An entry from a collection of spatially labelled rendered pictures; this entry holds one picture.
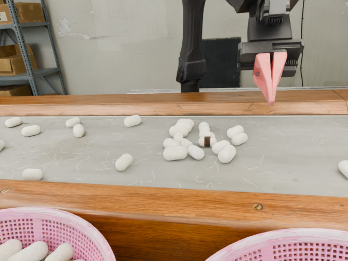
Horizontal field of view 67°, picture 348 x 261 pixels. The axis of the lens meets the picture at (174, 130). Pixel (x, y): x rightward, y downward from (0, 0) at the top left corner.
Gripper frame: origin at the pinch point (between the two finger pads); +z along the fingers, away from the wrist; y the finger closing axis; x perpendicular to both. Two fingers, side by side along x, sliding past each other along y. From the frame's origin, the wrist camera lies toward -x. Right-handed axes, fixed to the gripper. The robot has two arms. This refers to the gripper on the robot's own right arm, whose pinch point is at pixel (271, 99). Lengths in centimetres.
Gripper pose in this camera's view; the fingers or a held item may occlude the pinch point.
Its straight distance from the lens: 45.1
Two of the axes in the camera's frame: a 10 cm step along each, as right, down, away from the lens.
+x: 1.7, 4.3, 8.9
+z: -0.9, 9.0, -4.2
